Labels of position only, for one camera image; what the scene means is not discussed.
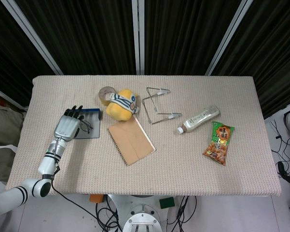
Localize green snack bag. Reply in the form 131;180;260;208
202;120;235;166

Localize orange box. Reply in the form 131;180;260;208
89;194;104;203

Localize brown packing tape roll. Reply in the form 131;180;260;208
98;86;118;106

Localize brown spiral notebook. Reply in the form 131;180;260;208
107;116;156;166

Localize khaki fabric bundle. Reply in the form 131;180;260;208
0;103;24;182

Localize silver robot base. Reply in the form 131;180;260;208
106;194;181;232

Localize black floor cables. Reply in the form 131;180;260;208
270;118;290;189

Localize metal wire folding stand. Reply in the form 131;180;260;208
142;87;183;125

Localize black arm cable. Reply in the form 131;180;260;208
50;178;123;232

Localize black cable bundle under table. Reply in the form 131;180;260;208
167;195;198;232

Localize thin-frame eyeglasses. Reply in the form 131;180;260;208
75;119;94;135

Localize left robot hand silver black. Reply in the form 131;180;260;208
53;105;85;144

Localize green box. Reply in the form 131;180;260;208
159;197;176;210

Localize white frame post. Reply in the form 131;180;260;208
0;0;64;75
132;0;145;75
206;0;250;76

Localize yellow plush toy striped headband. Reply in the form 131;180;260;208
105;88;140;121

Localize black curtain panel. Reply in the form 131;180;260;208
0;0;57;107
144;0;244;75
214;0;290;119
14;0;137;75

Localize beige plastic drink bottle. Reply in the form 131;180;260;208
176;104;220;134

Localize beige woven tablecloth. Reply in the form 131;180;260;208
5;75;282;198

